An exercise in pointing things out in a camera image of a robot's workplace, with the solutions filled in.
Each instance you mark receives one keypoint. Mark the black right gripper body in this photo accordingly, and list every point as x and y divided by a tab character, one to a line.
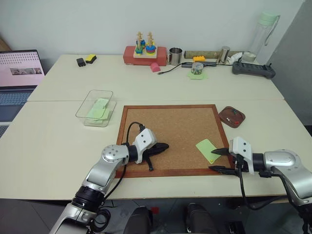
237	164

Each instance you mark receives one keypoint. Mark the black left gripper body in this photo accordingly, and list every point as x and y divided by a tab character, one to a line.
152	151

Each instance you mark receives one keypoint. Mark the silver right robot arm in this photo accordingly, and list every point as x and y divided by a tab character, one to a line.
287	165

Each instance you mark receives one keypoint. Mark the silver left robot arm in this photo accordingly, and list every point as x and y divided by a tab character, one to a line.
97	170

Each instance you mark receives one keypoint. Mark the green sticky note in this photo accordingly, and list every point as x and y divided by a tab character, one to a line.
206	148

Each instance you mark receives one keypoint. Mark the brown oval tray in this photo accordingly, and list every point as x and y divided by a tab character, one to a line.
231	117

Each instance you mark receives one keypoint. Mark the clear plastic box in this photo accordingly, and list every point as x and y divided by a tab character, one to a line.
96	109

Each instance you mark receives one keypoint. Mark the red rectangular box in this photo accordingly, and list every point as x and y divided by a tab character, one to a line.
129	57

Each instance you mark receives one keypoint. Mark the wood framed cork board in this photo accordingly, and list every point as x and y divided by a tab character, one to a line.
175	129

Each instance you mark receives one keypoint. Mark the small red object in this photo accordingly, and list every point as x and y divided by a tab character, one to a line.
154	210

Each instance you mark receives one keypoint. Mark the dark rounded shape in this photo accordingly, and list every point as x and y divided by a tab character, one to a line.
201	219

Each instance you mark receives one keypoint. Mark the green sticky notes pile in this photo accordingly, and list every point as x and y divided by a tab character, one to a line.
100	109

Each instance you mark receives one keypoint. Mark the pink arched block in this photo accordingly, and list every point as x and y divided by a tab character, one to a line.
154	67

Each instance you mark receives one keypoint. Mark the patterned tape roll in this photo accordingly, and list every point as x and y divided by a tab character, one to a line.
197	69

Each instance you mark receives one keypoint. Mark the grey usb hub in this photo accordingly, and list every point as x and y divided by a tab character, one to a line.
209	64

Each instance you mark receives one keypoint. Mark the black power strip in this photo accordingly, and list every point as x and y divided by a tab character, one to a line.
253	69

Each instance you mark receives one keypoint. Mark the steel mug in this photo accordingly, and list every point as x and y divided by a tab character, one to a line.
175	57

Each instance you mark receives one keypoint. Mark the yellow toy brick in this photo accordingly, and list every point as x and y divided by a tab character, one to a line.
199	59

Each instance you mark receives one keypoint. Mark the crumpled white paper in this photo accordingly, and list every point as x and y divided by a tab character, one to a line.
235	58

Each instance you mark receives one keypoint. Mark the rolled bamboo mat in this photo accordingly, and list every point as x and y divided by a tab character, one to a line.
202	53

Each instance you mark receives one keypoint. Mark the wooden colourful stacking toy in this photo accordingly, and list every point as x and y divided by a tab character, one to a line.
145	48

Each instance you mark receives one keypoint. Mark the yellow black sponge eraser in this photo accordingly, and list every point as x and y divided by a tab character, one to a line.
90	59

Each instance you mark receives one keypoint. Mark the black eraser block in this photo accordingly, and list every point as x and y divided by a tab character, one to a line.
81	62

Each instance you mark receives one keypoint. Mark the clear bottle green lid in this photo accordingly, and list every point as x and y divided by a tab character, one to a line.
263	36

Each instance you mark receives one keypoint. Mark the open laptop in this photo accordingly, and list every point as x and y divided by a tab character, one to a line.
17	73

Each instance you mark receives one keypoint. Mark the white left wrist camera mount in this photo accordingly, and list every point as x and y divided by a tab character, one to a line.
145	140

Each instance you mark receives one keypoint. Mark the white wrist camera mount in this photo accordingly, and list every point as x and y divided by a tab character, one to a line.
145	140
242	150

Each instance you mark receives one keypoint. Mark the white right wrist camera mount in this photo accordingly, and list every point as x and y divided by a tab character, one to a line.
242	150

